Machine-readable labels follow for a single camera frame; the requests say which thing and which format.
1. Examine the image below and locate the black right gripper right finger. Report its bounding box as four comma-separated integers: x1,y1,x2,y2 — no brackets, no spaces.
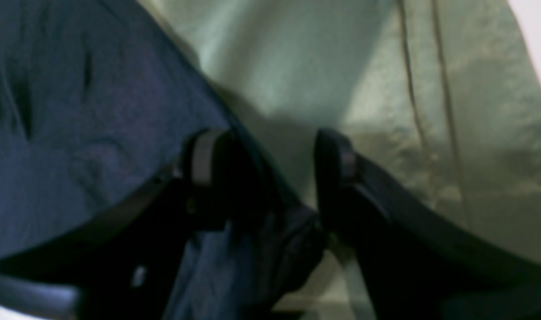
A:
314,129,541,320

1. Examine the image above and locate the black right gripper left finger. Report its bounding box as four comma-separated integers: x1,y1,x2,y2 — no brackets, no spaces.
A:
0,129,265,320

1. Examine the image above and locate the dark navy T-shirt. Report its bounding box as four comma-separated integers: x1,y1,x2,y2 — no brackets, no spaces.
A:
0,0,326,320

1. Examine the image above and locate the green table cloth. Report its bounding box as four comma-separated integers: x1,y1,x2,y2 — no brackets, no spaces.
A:
137,0,541,320

